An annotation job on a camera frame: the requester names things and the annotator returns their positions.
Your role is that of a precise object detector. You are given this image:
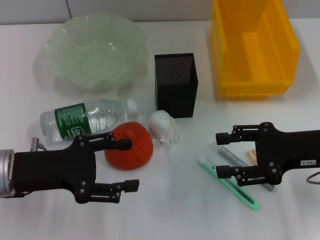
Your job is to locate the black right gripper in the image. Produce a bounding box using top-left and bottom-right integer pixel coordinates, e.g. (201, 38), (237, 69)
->
(215, 121), (320, 188)

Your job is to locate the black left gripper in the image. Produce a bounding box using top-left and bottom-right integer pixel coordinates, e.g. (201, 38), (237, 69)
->
(13, 131), (140, 204)

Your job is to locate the red-orange fruit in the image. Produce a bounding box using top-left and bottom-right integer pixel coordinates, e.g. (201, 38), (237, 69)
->
(104, 121), (154, 171)

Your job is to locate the white paper ball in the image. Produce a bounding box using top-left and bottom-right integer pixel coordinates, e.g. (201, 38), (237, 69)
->
(148, 109), (182, 146)

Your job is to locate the clear water bottle green label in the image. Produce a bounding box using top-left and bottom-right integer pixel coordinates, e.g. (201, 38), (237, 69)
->
(39, 98), (139, 145)

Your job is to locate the black mesh pen holder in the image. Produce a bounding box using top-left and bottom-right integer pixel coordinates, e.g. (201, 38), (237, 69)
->
(154, 52), (200, 119)

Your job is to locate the grey marker pen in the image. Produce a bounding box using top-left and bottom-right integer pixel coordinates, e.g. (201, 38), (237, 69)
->
(214, 146), (276, 193)

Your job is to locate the mint green utility knife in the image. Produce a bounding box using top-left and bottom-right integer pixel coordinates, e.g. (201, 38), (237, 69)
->
(197, 155), (261, 212)

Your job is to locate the tan eraser block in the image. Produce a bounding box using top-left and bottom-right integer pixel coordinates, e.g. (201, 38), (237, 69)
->
(246, 149), (259, 166)

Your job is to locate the pale green glass fruit plate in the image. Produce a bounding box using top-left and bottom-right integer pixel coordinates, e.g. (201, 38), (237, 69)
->
(34, 13), (148, 95)

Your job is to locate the yellow plastic storage bin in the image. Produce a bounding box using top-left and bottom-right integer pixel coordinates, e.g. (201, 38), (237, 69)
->
(209, 0), (301, 97)

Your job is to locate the left arm gripper cable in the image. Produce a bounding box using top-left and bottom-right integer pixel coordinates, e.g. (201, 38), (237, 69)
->
(29, 136), (48, 152)

